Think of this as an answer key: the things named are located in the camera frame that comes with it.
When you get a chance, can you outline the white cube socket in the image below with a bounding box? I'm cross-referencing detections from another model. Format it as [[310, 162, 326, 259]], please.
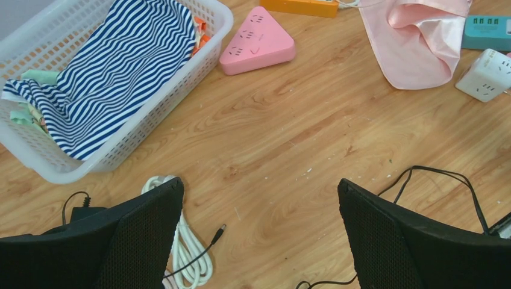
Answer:
[[455, 49, 510, 102]]

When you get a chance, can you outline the pink cloth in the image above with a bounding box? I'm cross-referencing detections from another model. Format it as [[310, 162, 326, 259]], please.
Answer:
[[360, 0, 472, 90]]

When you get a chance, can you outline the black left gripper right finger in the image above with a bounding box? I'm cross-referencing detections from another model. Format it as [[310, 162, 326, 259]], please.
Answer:
[[337, 179, 510, 288]]

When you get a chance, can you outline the white plastic basket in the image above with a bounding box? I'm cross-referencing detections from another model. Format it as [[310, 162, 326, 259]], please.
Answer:
[[1, 1, 233, 184]]

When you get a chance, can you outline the teal power strip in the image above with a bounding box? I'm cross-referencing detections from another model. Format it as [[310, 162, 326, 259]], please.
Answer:
[[461, 15, 510, 53]]

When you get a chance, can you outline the blue white striped cloth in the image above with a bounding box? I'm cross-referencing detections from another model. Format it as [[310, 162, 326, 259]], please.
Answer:
[[2, 1, 196, 161]]

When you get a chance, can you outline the thin black cable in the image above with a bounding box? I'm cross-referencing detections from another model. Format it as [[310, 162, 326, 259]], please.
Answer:
[[295, 165, 492, 289]]

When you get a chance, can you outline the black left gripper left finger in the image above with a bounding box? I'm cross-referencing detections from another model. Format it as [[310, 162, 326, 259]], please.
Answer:
[[1, 178, 184, 288]]

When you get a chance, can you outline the pink triangular power strip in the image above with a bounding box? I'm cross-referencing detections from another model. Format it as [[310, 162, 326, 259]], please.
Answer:
[[219, 6, 296, 75]]

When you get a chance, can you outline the black power adapter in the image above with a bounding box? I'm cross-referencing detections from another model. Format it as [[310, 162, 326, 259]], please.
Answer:
[[61, 191, 106, 225]]

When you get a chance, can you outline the white coiled cable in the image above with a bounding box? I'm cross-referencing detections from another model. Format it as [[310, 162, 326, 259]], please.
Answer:
[[140, 175, 214, 289]]

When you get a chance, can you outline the orange power strip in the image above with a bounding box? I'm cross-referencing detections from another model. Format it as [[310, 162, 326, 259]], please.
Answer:
[[259, 0, 339, 18]]

